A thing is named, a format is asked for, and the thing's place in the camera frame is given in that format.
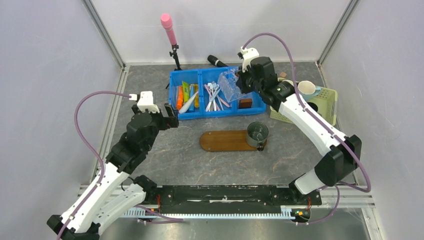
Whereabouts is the white toothpaste tube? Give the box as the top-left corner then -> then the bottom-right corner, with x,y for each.
178,91 -> 199,114

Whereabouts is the clear acrylic toothbrush holder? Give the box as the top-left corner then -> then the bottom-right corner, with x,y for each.
217,67 -> 253,102

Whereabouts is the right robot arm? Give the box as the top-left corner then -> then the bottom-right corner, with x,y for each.
236,56 -> 362,204

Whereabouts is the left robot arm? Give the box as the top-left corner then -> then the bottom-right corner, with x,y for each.
47,103 -> 179,240

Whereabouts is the orange toothpaste tube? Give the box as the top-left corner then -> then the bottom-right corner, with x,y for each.
176,85 -> 184,110

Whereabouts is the green toothpaste tube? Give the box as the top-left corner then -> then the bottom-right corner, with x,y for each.
182,81 -> 190,104

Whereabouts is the white toothbrush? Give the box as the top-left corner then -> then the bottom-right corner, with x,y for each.
205,83 -> 217,112

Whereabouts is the oval wooden tray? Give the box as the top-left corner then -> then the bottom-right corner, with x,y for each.
199,130 -> 257,152

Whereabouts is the light blue toothbrush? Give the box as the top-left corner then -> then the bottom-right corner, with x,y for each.
211,81 -> 224,111

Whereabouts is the acrylic holder with wood ends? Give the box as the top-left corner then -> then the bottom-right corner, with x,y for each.
238,98 -> 253,109

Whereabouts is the blue three-compartment bin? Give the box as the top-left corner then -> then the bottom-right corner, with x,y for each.
168,66 -> 266,120

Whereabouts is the black microphone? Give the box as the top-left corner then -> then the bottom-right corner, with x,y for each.
207,55 -> 228,68

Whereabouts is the light blue mug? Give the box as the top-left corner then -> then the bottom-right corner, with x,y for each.
297,80 -> 322,101

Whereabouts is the dark green enamel mug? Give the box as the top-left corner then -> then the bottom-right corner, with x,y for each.
246,121 -> 269,152

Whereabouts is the dark brown mug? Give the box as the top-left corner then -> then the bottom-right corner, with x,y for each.
307,102 -> 319,112

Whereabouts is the light green plastic basket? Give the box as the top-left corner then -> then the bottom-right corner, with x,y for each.
269,85 -> 338,127

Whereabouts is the pink microphone on stand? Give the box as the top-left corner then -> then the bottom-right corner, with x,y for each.
160,13 -> 182,71

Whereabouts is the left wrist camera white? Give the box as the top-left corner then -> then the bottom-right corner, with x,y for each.
129,91 -> 160,114

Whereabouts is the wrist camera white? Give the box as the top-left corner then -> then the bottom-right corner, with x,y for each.
239,46 -> 259,73
129,91 -> 160,114

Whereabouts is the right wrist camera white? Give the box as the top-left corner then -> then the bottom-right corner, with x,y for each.
239,46 -> 259,73

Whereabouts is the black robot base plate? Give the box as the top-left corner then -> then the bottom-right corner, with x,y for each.
142,184 -> 322,214

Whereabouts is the white cable duct strip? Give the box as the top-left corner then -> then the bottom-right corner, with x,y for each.
121,207 -> 295,220

